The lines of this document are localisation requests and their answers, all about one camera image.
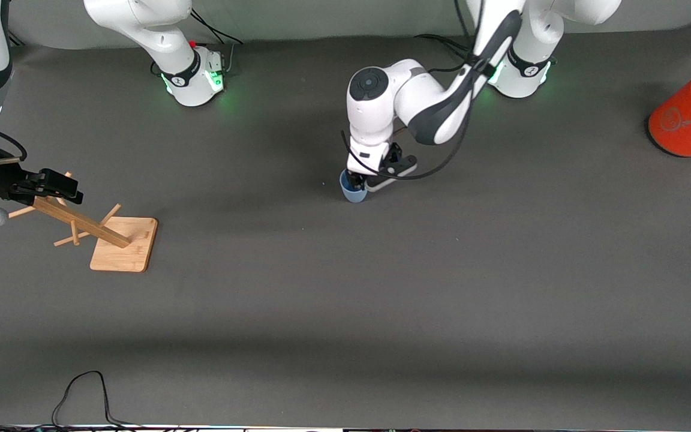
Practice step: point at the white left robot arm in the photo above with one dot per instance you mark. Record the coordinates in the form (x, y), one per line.
(417, 96)

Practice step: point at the orange cylindrical canister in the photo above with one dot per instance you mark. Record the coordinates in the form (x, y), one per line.
(687, 126)

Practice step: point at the light blue cup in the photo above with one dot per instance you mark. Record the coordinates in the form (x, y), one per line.
(352, 195)

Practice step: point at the black frame rail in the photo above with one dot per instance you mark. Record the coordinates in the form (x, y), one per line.
(15, 41)

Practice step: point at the wooden cup rack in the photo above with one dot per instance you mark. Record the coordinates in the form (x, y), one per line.
(123, 252)

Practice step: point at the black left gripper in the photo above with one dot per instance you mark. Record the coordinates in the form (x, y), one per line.
(355, 178)

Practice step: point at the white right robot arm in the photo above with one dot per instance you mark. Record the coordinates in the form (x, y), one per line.
(171, 42)

